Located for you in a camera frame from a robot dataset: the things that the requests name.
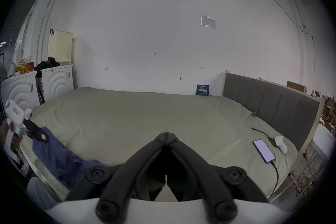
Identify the black smartphone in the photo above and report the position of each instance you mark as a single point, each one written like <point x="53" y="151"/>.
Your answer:
<point x="263" y="150"/>

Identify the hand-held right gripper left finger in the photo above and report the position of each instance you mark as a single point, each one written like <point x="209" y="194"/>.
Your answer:
<point x="136" y="165"/>

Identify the small dark blue sign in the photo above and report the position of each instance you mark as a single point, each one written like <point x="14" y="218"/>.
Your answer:
<point x="203" y="90"/>

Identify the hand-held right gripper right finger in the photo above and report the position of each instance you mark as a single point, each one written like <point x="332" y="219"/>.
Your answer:
<point x="199" y="165"/>

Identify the bed with beige sheet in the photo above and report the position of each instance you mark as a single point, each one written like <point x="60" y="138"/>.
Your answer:
<point x="136" y="115"/>

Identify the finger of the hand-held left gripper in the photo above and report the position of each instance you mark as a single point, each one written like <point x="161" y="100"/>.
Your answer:
<point x="36" y="131"/>

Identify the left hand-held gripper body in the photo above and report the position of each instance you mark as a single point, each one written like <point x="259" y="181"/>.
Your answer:
<point x="16" y="112"/>

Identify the brown carton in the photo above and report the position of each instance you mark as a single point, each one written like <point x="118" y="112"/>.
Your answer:
<point x="296" y="86"/>

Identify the dark blue garment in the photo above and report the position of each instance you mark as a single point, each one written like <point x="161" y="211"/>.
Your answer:
<point x="61" y="158"/>

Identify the grey padded headboard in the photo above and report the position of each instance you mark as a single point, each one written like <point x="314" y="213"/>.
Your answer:
<point x="267" y="104"/>

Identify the person's left hand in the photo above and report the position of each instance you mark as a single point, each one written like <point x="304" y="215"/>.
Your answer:
<point x="16" y="141"/>

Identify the paper notice on wall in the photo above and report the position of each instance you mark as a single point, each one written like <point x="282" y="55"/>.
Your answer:
<point x="208" y="22"/>

